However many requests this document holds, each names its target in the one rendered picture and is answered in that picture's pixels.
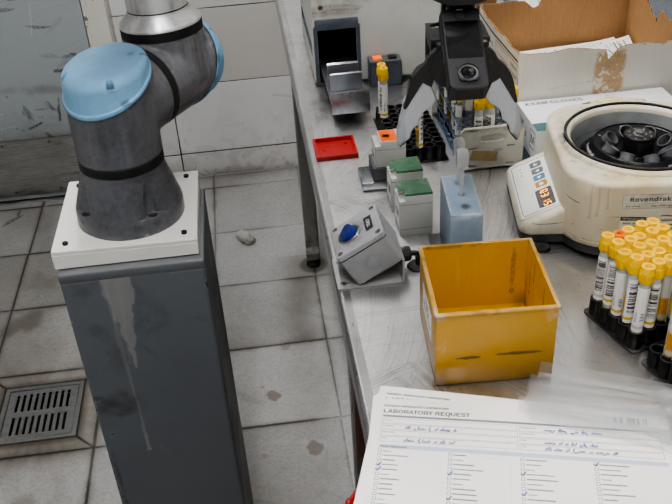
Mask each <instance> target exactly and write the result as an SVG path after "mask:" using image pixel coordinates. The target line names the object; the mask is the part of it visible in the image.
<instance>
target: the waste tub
mask: <svg viewBox="0 0 672 504"><path fill-rule="evenodd" d="M418 250H419V255H420V316H421V321H422V326H423V330H424V335H425V340H426V344H427V349H428V354H429V358H430V363H431V368H432V373H433V377H434V382H435V385H449V384H462V383H475V382H488V381H501V380H514V379H527V378H530V375H531V374H535V375H538V372H539V368H540V364H541V361H543V362H549V363H553V358H554V349H555V340H556V331H557V322H558V313H559V309H562V306H561V304H560V302H559V299H558V297H557V295H556V293H555V290H554V288H553V286H552V283H551V281H550V279H549V276H548V274H547V272H546V269H545V267H544V265H543V263H542V260H541V258H540V256H539V253H538V251H537V249H536V246H535V244H534V242H533V239H532V238H518V239H505V240H491V241H478V242H465V243H451V244H438V245H424V246H418Z"/></svg>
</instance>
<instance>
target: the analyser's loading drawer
mask: <svg viewBox="0 0 672 504"><path fill-rule="evenodd" d="M319 64H320V67H321V71H322V74H323V78H324V81H325V85H326V89H327V92H328V96H329V99H330V103H331V106H332V115H339V114H349V113H359V112H369V111H370V90H369V89H365V86H364V83H363V81H362V71H359V70H358V61H355V59H354V57H353V56H351V57H341V58H331V59H321V60H319Z"/></svg>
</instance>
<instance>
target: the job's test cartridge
mask: <svg viewBox="0 0 672 504"><path fill-rule="evenodd" d="M371 144H372V158H373V161H374V164H375V167H376V168H378V167H387V166H388V163H392V159H394V158H404V157H406V143H405V144H404V145H402V146H401V147H399V146H398V145H397V129H388V130H379V131H376V135H372V136H371Z"/></svg>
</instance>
